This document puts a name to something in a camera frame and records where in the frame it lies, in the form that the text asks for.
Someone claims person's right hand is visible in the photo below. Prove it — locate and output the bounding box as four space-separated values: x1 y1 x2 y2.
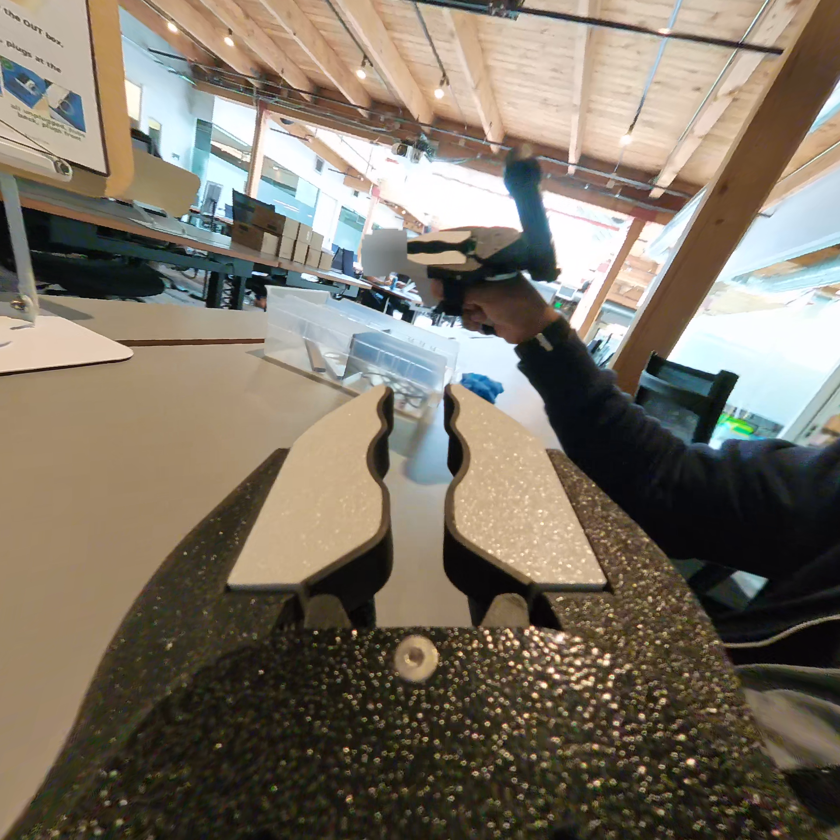
461 271 560 345

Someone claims black wristwatch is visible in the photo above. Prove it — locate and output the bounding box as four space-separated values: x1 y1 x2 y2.
530 317 573 353

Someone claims clear plastic bin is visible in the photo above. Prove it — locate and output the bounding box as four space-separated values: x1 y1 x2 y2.
264 285 462 412

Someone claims stack of cardboard boxes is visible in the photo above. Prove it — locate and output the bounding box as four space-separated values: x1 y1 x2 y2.
231 205 334 270

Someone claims person's torso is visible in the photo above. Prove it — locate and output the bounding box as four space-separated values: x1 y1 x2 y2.
712 563 840 788

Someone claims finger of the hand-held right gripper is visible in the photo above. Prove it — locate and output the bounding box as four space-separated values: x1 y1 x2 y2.
409 243 488 307
406 226 491 255

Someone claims black wooden chair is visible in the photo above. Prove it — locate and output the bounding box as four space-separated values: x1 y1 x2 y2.
634 350 740 445

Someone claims rounded beige board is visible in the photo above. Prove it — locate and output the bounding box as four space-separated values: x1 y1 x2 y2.
105 154 202 222

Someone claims white document stand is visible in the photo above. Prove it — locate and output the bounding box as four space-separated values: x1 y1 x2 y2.
0 140 135 377

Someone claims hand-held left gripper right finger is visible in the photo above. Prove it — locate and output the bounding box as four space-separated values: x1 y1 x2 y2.
443 382 609 629

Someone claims brown office desk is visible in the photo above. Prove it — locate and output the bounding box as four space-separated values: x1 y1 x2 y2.
20 196 372 311

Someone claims black office chair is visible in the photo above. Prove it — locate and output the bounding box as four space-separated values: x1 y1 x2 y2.
29 251 166 301

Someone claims black computer screen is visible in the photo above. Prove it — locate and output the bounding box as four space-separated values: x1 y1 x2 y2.
231 190 277 228

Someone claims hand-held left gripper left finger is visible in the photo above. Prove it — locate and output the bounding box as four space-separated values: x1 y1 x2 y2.
226 385 395 629

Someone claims person's right forearm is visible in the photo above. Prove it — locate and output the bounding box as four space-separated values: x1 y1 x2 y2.
515 328 840 580

